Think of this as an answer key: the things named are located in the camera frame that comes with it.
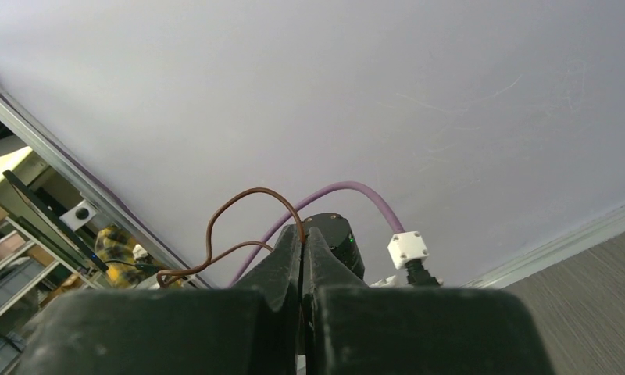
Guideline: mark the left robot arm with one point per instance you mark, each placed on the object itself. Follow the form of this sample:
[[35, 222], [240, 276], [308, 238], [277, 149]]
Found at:
[[338, 235]]

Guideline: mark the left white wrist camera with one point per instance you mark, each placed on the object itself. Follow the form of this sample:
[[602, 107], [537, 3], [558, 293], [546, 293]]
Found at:
[[409, 253]]

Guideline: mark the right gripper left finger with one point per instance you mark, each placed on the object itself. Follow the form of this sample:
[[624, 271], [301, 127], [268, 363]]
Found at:
[[250, 328]]

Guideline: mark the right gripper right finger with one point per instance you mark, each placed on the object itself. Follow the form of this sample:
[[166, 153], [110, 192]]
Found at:
[[351, 328]]

